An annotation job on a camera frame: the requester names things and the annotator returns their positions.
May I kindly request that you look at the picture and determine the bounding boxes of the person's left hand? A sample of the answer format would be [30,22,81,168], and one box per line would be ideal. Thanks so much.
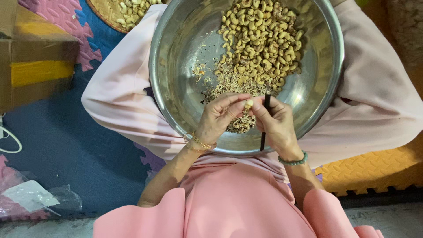
[195,92,254,147]

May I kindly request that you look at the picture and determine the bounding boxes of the person's right hand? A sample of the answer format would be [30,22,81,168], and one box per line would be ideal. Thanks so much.
[249,95,304,161]

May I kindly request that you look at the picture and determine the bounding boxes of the black-handled peeling knife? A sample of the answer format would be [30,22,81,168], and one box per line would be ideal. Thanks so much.
[260,83,272,152]

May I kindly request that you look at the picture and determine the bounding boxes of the gold bangles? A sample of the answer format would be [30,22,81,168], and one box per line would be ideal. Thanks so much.
[184,131,217,154]

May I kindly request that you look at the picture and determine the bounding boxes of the heap of cashew skin scraps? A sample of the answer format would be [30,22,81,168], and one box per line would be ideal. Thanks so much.
[192,59,278,134]

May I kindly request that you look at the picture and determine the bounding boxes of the large steel bowl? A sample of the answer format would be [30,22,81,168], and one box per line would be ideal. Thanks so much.
[149,0,345,157]

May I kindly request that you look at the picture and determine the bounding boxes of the person's pink clothing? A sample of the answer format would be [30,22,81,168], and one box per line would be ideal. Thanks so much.
[81,0,423,238]

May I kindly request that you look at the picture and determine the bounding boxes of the heap of unpeeled cashew nuts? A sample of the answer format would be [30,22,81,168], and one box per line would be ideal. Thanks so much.
[213,0,305,93]

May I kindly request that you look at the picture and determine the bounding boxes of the orange foam mat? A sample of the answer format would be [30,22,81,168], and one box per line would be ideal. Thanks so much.
[315,132,423,196]

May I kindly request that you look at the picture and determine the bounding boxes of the pile of peeled cashew nuts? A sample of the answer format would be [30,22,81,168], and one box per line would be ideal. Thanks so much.
[114,0,163,31]

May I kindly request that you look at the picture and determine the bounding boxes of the colourful foam puzzle mat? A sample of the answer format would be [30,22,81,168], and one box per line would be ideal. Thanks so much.
[0,0,167,223]

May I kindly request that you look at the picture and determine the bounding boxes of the woven bamboo tray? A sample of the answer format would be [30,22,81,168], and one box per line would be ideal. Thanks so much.
[85,0,168,34]

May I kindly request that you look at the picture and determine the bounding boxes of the cardboard box with yellow tape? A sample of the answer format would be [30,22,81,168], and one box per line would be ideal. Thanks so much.
[0,0,80,114]

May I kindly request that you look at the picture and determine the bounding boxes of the clear plastic bag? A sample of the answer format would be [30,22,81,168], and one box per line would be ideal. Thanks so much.
[0,170,83,219]

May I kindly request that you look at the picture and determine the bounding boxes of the green bead bracelet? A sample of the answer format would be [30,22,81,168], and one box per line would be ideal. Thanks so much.
[278,150,308,166]

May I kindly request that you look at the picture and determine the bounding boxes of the white cable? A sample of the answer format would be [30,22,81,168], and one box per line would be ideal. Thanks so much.
[0,114,23,154]

